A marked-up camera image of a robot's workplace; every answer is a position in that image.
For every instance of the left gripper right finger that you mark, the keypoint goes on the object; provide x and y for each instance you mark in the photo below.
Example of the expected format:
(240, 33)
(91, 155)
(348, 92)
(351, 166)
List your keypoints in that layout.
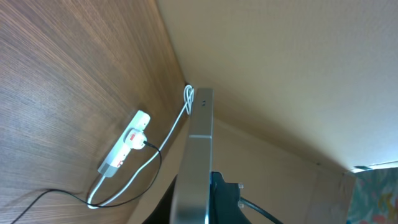
(224, 199)

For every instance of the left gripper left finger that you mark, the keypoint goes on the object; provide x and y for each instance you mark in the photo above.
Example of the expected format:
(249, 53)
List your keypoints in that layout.
(161, 213)

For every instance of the blue Galaxy smartphone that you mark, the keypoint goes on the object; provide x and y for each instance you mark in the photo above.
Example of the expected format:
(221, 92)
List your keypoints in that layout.
(191, 198)

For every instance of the white charger plug adapter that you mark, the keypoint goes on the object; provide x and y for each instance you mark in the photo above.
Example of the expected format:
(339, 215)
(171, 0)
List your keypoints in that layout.
(135, 139)

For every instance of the white power strip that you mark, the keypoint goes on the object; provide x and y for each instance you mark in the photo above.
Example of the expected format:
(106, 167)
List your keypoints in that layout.
(119, 152)

